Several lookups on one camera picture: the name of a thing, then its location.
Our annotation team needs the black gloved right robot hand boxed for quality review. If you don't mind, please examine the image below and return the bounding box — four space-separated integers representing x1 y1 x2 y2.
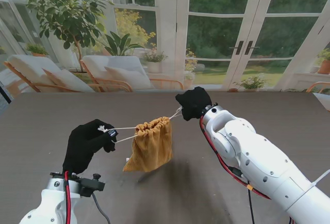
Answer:
175 86 212 121

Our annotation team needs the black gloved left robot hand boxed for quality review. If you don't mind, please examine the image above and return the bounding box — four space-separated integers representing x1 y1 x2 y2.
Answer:
62 119 118 175

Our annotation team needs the mustard yellow drawstring bag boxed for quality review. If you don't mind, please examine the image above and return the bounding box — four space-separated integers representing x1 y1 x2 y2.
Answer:
97 107 183 173

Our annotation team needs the printed sunroom backdrop banner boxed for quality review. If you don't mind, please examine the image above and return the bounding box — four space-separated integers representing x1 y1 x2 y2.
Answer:
0 0 330 93

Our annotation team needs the black edge object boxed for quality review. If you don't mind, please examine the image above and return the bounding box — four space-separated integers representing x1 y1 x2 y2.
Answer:
0 83 13 105

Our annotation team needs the white paper sheet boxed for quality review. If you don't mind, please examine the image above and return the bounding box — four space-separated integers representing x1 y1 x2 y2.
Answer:
313 92 330 111

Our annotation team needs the white zip tie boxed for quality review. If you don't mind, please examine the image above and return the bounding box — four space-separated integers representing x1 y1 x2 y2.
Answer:
310 169 330 188

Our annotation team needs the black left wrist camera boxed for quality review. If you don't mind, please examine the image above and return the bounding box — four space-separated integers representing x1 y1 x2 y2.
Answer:
77 173 106 198

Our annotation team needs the red left arm wire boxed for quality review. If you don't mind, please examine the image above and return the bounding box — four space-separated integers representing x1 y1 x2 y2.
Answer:
64 171 72 224

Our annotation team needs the red arm wire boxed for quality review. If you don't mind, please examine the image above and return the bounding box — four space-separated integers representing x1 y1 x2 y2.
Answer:
64 171 72 224
200 117 271 200

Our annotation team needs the red right arm wire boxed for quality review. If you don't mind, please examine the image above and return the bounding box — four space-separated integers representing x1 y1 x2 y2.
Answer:
200 117 271 200

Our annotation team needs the grey braided cable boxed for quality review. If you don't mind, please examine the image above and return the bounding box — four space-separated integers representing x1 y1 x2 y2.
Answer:
91 193 111 224

